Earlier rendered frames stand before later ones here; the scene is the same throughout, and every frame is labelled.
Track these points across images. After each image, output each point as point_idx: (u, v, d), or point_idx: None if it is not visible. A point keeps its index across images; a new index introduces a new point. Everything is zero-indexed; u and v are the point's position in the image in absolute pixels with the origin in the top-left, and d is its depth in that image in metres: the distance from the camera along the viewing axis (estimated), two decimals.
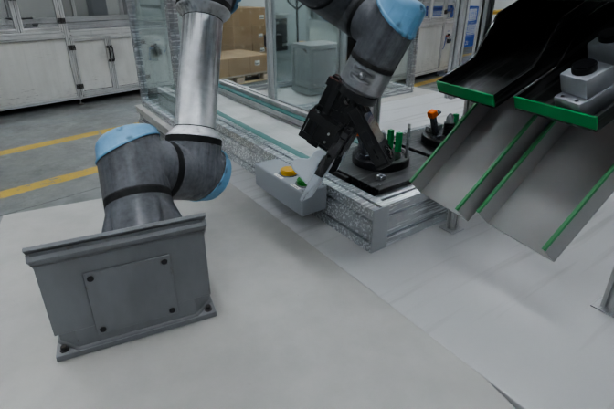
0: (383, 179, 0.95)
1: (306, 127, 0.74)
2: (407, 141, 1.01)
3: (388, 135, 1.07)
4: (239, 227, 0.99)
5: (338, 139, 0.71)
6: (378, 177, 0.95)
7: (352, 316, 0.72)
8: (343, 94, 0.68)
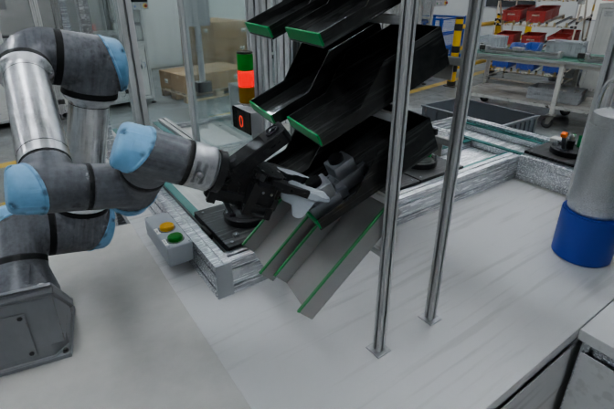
0: (238, 236, 1.17)
1: (259, 213, 0.74)
2: None
3: None
4: (123, 274, 1.20)
5: (266, 183, 0.71)
6: (233, 235, 1.17)
7: (176, 356, 0.93)
8: (221, 187, 0.69)
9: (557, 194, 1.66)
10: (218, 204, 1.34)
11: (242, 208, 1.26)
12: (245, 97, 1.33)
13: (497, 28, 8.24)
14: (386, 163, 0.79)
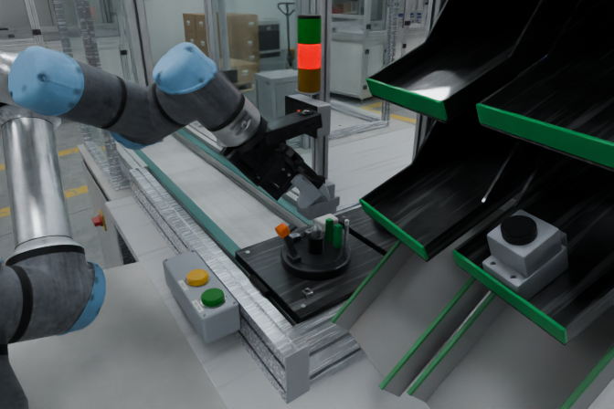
0: (310, 296, 0.75)
1: (269, 191, 0.70)
2: (344, 241, 0.81)
3: (326, 226, 0.87)
4: (132, 351, 0.78)
5: (291, 159, 0.69)
6: (303, 294, 0.75)
7: None
8: (253, 147, 0.65)
9: None
10: (269, 239, 0.93)
11: (309, 247, 0.84)
12: (308, 82, 0.91)
13: None
14: None
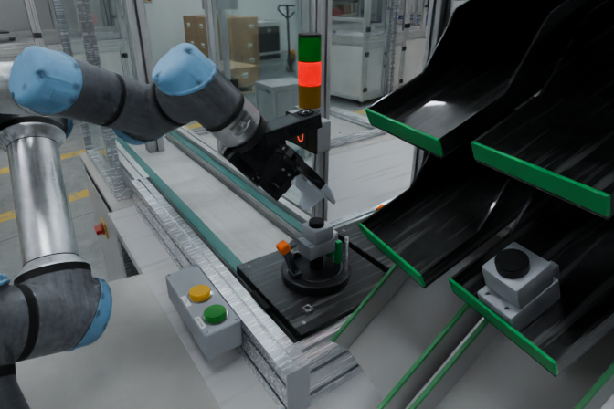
0: (310, 313, 0.76)
1: (269, 191, 0.70)
2: (344, 257, 0.82)
3: None
4: (136, 366, 0.80)
5: (291, 160, 0.69)
6: (304, 310, 0.76)
7: None
8: (252, 147, 0.65)
9: None
10: (269, 253, 0.94)
11: (310, 263, 0.85)
12: (309, 99, 0.93)
13: None
14: None
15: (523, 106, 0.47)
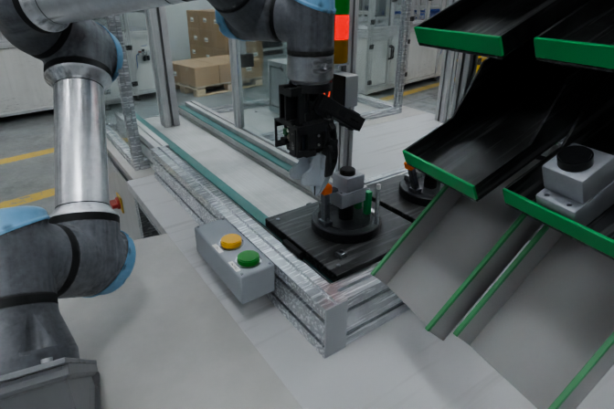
0: (344, 256, 0.77)
1: (296, 146, 0.70)
2: (375, 205, 0.82)
3: None
4: (168, 313, 0.80)
5: (329, 132, 0.72)
6: (338, 255, 0.76)
7: None
8: (315, 93, 0.68)
9: None
10: (297, 208, 0.94)
11: (340, 213, 0.85)
12: (336, 53, 0.93)
13: None
14: None
15: None
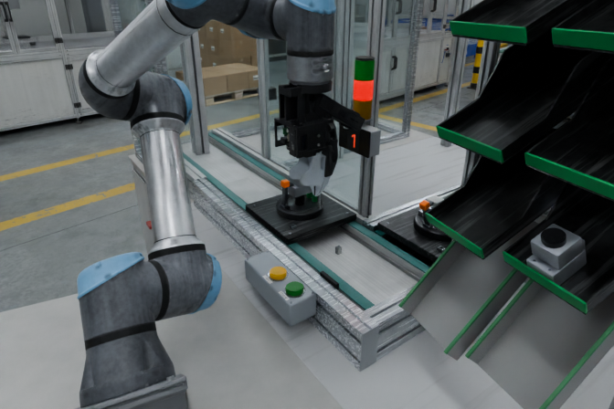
0: (294, 228, 1.17)
1: (296, 146, 0.70)
2: (318, 195, 1.23)
3: None
4: (227, 332, 0.97)
5: (328, 132, 0.72)
6: (291, 226, 1.17)
7: None
8: (315, 93, 0.68)
9: None
10: (268, 197, 1.35)
11: (295, 201, 1.26)
12: (362, 111, 1.10)
13: None
14: None
15: (556, 125, 0.65)
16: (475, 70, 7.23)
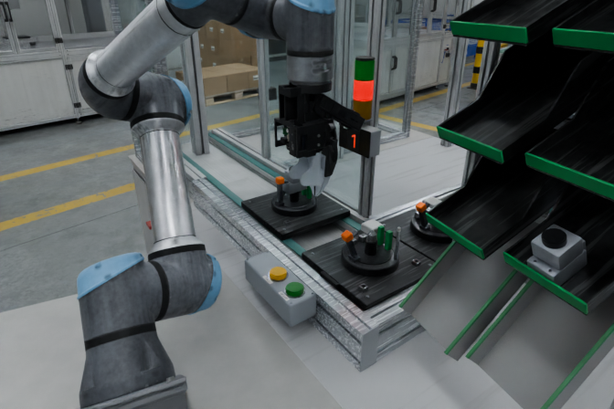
0: (289, 224, 1.19)
1: (296, 146, 0.70)
2: (312, 192, 1.25)
3: None
4: (227, 333, 0.97)
5: (328, 132, 0.72)
6: (284, 223, 1.19)
7: None
8: (315, 93, 0.68)
9: None
10: (263, 194, 1.37)
11: (290, 197, 1.28)
12: (363, 111, 1.10)
13: None
14: None
15: (557, 125, 0.65)
16: (475, 70, 7.22)
